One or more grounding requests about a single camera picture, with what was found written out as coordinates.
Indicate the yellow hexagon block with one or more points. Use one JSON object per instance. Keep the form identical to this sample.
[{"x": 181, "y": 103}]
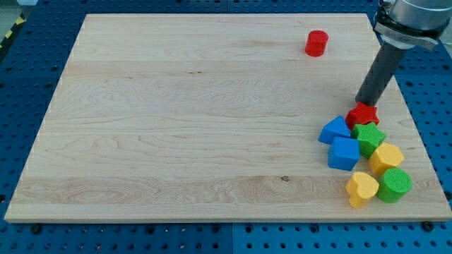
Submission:
[{"x": 385, "y": 156}]

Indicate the blue triangle block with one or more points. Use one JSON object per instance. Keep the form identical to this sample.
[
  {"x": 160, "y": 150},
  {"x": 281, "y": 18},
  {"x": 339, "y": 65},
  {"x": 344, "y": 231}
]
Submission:
[{"x": 333, "y": 129}]

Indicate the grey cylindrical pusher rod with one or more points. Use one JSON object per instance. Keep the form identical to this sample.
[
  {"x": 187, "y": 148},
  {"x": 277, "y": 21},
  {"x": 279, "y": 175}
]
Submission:
[{"x": 380, "y": 73}]

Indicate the red star block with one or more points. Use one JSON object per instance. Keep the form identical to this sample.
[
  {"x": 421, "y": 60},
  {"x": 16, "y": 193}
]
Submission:
[{"x": 361, "y": 114}]

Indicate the green cylinder block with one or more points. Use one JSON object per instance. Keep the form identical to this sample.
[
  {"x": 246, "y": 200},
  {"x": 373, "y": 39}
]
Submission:
[{"x": 393, "y": 185}]

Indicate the green star block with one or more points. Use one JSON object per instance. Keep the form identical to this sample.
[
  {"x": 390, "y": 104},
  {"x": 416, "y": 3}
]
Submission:
[{"x": 369, "y": 137}]

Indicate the wooden board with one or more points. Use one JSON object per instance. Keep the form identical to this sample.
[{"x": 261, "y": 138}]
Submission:
[{"x": 212, "y": 118}]

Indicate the blue cube block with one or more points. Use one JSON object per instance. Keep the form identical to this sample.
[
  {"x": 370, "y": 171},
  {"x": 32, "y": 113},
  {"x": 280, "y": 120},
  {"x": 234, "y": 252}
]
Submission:
[{"x": 343, "y": 153}]

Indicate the yellow heart block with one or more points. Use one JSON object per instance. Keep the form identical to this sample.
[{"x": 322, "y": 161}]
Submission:
[{"x": 361, "y": 188}]

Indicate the red cylinder block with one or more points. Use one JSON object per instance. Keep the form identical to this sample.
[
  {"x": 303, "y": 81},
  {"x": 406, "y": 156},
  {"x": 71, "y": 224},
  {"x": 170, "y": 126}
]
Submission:
[{"x": 316, "y": 43}]

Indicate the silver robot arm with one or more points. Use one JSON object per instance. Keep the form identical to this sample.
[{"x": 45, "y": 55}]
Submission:
[{"x": 405, "y": 24}]

